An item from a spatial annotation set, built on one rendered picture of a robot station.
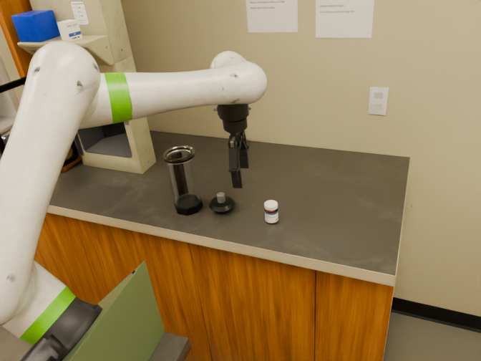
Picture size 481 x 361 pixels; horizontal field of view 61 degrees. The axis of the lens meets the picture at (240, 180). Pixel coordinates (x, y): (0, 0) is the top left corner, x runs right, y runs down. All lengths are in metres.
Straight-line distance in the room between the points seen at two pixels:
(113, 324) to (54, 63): 0.51
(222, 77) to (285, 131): 0.89
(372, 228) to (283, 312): 0.43
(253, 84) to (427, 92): 0.85
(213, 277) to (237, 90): 0.74
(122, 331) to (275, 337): 0.82
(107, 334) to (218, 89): 0.60
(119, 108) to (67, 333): 0.48
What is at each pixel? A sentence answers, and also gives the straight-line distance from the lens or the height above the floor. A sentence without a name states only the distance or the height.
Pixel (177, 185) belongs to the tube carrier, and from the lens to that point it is 1.41.
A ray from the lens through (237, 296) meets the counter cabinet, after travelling 1.54.
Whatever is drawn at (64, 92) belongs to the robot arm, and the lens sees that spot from 0.80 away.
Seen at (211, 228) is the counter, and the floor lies 0.94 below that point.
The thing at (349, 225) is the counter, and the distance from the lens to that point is 1.38.
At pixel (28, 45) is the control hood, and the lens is 1.70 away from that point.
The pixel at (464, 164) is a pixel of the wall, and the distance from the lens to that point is 1.85.
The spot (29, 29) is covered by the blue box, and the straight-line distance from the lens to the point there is 1.68.
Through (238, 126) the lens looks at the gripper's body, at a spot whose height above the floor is 1.28.
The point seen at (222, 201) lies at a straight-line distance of 1.43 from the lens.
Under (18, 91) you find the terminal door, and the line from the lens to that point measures 1.75.
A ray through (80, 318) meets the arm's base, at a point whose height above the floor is 1.15.
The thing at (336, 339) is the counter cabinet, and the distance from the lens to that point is 1.53.
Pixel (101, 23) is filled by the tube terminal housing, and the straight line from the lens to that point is 1.60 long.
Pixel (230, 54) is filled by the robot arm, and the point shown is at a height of 1.49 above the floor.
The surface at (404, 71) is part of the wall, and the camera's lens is 1.70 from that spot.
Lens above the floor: 1.79
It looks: 31 degrees down
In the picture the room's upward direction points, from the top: 6 degrees counter-clockwise
